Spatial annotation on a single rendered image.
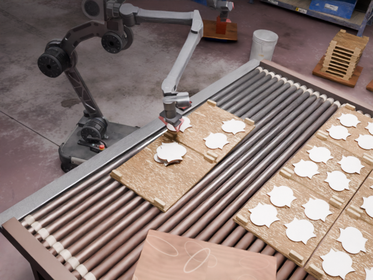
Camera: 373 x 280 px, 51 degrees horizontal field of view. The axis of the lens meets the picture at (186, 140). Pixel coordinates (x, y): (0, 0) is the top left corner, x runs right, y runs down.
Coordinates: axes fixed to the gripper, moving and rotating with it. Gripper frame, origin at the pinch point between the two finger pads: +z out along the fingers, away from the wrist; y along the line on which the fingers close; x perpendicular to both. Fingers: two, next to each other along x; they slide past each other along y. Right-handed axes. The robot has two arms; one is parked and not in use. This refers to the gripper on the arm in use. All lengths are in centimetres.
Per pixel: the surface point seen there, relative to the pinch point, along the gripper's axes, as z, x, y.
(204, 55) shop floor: 154, -207, 150
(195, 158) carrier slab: 12.1, 1.9, -16.1
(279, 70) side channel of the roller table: 36, -108, -1
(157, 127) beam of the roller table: 15.3, -3.9, 17.0
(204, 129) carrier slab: 16.9, -20.0, -4.3
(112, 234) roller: 1, 60, -19
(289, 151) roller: 23, -40, -48
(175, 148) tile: 6.5, 6.2, -6.8
